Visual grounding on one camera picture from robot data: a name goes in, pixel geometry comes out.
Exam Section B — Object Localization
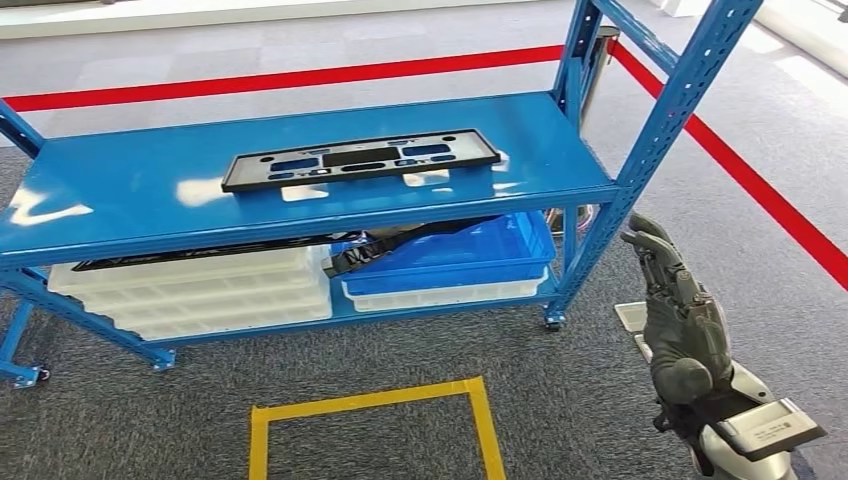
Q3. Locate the chrome stanchion post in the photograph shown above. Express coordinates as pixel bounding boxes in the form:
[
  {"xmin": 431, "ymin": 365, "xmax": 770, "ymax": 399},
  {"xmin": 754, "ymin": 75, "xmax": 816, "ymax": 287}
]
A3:
[{"xmin": 546, "ymin": 25, "xmax": 622, "ymax": 238}]

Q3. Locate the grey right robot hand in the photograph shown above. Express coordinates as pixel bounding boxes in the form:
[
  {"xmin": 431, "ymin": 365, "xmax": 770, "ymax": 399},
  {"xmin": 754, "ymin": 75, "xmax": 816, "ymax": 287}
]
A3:
[{"xmin": 621, "ymin": 213, "xmax": 733, "ymax": 405}]

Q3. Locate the white plastic crate stack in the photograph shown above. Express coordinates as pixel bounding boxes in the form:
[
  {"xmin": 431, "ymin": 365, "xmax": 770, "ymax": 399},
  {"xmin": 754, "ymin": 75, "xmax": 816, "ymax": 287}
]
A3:
[{"xmin": 47, "ymin": 245, "xmax": 334, "ymax": 342}]

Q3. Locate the long black trim part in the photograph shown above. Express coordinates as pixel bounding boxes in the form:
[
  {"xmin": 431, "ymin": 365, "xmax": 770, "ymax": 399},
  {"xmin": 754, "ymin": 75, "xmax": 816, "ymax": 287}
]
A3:
[{"xmin": 70, "ymin": 231, "xmax": 366, "ymax": 274}]

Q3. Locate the black plastic panel part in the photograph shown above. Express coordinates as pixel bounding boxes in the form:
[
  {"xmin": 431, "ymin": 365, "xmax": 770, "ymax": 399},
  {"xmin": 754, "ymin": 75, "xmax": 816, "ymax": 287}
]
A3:
[{"xmin": 220, "ymin": 128, "xmax": 503, "ymax": 195}]

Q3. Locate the blue metal shelf rack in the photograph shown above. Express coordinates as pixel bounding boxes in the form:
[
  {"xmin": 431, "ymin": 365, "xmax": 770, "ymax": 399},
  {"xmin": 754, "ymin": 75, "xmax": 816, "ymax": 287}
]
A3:
[{"xmin": 0, "ymin": 0, "xmax": 766, "ymax": 390}]

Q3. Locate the blue plastic crate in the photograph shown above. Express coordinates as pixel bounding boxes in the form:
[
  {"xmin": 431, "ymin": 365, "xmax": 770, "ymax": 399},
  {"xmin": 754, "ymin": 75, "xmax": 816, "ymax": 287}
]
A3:
[{"xmin": 339, "ymin": 211, "xmax": 558, "ymax": 297}]

